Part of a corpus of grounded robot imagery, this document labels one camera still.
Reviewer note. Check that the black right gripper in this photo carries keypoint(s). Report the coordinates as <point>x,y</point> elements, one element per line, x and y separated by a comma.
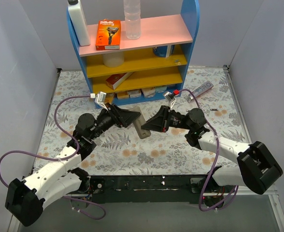
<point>166,120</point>

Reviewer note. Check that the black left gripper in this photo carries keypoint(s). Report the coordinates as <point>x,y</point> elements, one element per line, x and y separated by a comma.
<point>115,115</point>

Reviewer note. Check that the white air conditioner remote control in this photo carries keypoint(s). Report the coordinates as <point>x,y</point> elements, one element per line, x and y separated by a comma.
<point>139,122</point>

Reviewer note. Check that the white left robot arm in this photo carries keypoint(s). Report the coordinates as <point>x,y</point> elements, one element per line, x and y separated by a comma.
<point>26,199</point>

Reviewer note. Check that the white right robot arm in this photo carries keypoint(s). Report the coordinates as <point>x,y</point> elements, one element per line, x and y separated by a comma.
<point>257,168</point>

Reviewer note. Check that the yellow wrapped sponge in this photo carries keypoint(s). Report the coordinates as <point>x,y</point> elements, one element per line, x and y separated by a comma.
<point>123,95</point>

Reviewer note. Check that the white wrapped sponge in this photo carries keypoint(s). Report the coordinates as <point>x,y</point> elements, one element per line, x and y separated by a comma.
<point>134,93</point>

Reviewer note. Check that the red and white sponge pack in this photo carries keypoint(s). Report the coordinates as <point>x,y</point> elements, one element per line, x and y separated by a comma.
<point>148,92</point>

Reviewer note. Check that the floral patterned table mat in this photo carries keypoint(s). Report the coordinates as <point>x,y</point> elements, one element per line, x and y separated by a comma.
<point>121,151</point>

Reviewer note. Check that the green teal sponge pack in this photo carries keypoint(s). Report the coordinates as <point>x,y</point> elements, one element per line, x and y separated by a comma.
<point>160,89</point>

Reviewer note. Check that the red tea box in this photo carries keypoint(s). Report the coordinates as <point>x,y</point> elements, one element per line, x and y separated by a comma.
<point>115,80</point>

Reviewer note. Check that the blue and yellow shelf unit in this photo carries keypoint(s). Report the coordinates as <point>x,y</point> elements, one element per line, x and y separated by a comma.
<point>149,70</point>

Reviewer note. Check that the silver toothpaste box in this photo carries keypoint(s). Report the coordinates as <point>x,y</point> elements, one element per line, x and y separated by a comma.
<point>199,91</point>

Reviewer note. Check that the orange Gillette razor box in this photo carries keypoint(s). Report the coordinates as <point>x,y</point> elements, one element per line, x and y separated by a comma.
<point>108,35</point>

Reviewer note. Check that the clear plastic water bottle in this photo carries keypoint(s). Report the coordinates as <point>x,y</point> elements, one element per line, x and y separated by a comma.
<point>132,13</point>

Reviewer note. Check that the white plastic bottle black cap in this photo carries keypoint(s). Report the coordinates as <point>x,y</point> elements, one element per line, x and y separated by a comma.
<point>79,22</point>

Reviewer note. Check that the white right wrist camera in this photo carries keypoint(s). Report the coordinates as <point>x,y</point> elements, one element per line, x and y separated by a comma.
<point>170,97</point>

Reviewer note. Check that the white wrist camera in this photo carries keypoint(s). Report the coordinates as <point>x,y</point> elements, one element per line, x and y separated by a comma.
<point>99,100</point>
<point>170,97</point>

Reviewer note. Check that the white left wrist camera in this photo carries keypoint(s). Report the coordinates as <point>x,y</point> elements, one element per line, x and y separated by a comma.
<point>99,100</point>

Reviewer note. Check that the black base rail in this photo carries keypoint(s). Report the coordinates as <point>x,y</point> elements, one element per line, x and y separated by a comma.
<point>143,188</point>

